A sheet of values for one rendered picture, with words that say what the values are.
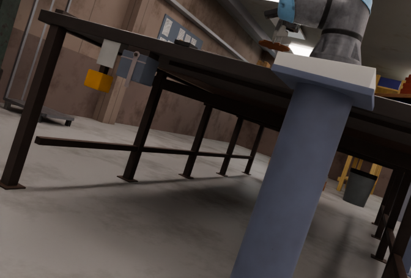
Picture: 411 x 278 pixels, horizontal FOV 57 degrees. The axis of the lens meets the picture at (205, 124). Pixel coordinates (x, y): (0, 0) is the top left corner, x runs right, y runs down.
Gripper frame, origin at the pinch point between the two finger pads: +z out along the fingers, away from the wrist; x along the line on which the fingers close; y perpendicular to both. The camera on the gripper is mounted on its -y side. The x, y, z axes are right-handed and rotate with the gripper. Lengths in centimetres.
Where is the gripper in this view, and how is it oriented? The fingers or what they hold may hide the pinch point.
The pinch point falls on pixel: (274, 44)
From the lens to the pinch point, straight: 173.0
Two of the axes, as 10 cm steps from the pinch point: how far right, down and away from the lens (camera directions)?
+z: -3.5, 9.4, 0.4
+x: 3.5, 0.9, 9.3
